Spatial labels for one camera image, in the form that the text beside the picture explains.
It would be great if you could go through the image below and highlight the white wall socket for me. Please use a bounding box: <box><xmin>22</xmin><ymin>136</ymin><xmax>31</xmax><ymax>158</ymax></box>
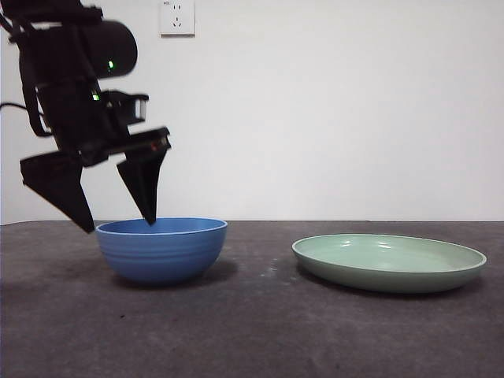
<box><xmin>159</xmin><ymin>0</ymin><xmax>196</xmax><ymax>39</ymax></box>

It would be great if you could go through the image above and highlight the blue ribbed bowl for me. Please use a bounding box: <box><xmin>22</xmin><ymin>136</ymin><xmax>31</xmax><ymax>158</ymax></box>
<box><xmin>95</xmin><ymin>217</ymin><xmax>229</xmax><ymax>287</ymax></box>

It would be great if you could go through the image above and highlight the green shallow plate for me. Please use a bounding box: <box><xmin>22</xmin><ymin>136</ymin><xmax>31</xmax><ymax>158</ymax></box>
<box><xmin>291</xmin><ymin>233</ymin><xmax>487</xmax><ymax>295</ymax></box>

